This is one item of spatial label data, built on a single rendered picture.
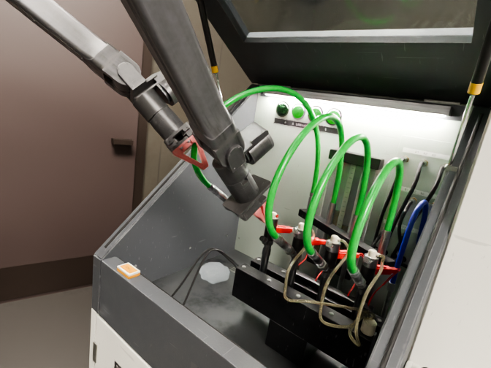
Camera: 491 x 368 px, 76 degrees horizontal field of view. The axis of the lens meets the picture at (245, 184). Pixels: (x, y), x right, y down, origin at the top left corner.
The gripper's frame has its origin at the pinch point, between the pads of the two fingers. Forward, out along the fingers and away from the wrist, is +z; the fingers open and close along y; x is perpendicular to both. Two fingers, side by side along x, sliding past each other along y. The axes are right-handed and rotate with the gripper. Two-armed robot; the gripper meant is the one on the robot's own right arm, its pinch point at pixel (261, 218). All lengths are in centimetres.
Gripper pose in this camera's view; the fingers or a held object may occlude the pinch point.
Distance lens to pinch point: 74.5
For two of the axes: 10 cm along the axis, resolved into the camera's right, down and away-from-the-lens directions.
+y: 6.8, -6.7, 3.0
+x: -6.2, -2.9, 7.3
